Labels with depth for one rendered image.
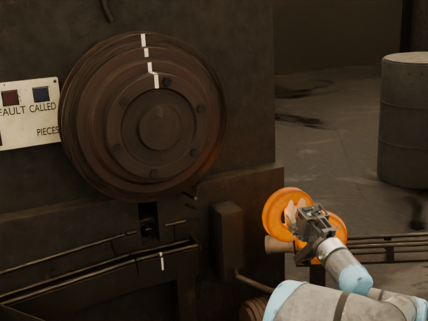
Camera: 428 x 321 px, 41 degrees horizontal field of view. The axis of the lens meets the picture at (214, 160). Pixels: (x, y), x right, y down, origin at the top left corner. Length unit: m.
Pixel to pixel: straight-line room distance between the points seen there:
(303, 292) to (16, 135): 0.91
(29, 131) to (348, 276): 0.92
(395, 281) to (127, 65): 1.96
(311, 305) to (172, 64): 0.75
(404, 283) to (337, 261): 1.61
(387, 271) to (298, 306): 2.04
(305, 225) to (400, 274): 1.63
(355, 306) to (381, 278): 1.96
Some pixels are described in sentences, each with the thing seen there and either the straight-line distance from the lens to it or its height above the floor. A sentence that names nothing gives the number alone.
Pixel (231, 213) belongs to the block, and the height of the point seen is 0.80.
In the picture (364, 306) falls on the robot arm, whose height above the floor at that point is 0.91.
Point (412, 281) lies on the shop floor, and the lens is 3.04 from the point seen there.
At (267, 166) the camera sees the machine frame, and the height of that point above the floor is 0.87.
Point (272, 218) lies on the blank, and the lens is 1.60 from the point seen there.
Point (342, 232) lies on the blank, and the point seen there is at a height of 0.73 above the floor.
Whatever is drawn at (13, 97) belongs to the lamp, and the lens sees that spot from 1.61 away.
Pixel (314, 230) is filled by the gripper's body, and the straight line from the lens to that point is 1.50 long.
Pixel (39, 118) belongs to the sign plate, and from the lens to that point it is 1.63.
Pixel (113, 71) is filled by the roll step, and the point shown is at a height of 1.26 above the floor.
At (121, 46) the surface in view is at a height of 1.32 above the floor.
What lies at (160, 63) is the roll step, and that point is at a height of 1.27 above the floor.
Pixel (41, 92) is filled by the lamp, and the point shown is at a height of 1.21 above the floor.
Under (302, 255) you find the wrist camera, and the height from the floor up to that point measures 0.76.
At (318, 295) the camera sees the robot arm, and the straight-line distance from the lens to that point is 1.10.
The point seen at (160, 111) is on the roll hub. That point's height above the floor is 1.16.
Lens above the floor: 1.48
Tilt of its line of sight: 18 degrees down
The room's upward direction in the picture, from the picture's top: 3 degrees counter-clockwise
